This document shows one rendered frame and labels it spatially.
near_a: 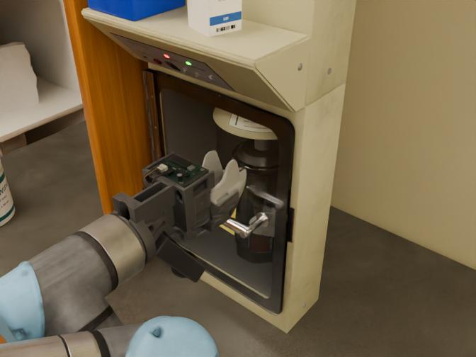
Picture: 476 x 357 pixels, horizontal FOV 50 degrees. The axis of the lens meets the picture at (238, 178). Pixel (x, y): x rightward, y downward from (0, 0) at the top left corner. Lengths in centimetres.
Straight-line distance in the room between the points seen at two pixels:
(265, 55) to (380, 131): 63
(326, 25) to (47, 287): 46
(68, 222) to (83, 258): 77
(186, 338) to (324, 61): 44
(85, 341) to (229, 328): 62
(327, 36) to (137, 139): 46
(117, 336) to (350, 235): 88
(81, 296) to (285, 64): 35
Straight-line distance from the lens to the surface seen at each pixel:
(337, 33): 72
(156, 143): 95
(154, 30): 68
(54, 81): 211
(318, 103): 73
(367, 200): 128
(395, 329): 105
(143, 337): 39
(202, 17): 65
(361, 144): 121
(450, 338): 107
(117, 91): 94
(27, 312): 51
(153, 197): 56
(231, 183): 67
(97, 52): 89
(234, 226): 80
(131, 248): 55
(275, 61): 61
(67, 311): 52
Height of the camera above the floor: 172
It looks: 34 degrees down
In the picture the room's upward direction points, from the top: straight up
